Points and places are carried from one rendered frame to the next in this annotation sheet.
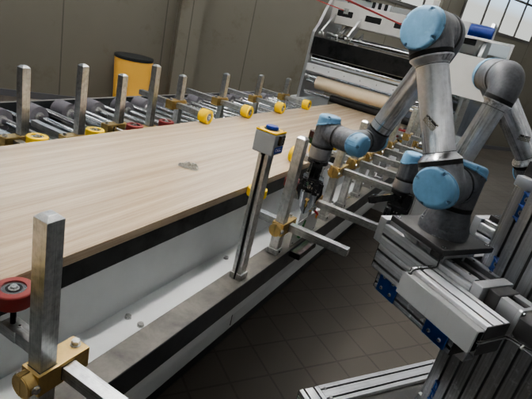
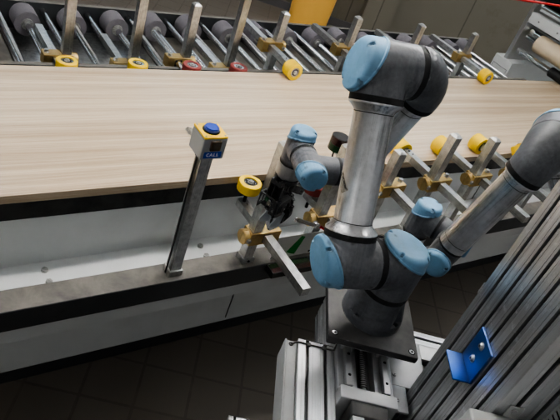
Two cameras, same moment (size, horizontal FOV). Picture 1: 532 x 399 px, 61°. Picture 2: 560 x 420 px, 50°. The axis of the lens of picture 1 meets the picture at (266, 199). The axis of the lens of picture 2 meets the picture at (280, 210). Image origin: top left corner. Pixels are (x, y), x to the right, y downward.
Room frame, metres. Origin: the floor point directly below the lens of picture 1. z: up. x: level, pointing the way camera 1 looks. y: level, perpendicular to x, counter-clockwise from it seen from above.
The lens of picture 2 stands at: (0.17, -0.69, 2.01)
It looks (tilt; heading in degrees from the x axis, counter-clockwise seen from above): 35 degrees down; 22
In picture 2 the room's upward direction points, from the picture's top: 21 degrees clockwise
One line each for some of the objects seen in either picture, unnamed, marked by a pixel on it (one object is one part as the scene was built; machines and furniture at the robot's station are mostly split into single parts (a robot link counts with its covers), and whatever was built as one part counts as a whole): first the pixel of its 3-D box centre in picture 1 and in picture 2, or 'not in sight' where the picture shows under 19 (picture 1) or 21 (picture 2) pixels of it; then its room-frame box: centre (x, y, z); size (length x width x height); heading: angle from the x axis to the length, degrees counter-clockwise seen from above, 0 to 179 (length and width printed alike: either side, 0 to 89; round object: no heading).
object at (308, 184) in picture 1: (313, 176); (279, 192); (1.48, -0.14, 1.06); 0.09 x 0.08 x 0.12; 177
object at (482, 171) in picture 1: (461, 181); (396, 263); (1.31, -0.55, 1.20); 0.13 x 0.12 x 0.14; 139
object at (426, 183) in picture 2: (354, 161); (433, 182); (2.26, -0.40, 0.94); 0.14 x 0.06 x 0.05; 155
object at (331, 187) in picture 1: (332, 185); (374, 204); (2.01, -0.28, 0.87); 0.04 x 0.04 x 0.48; 65
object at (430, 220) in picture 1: (447, 216); (378, 298); (1.31, -0.55, 1.09); 0.15 x 0.15 x 0.10
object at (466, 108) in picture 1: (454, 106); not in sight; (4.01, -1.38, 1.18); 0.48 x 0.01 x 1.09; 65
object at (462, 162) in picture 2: (372, 155); (481, 179); (2.50, -0.52, 0.95); 0.50 x 0.04 x 0.04; 65
